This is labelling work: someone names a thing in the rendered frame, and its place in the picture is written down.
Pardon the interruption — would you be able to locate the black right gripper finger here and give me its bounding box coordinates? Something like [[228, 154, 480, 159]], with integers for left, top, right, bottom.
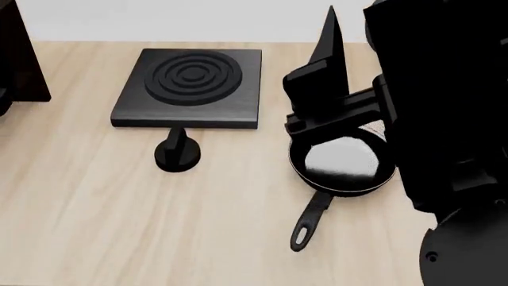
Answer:
[[282, 59, 341, 117], [309, 5, 352, 101]]

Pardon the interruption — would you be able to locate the black frying pan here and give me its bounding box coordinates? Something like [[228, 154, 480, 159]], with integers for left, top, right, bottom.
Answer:
[[287, 126, 398, 253]]

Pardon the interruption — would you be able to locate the black square stove plate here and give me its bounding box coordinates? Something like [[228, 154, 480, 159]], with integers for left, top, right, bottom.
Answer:
[[110, 48, 264, 131]]

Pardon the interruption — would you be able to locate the black round stove knob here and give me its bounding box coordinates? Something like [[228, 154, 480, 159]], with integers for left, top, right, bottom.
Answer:
[[154, 126, 202, 174]]

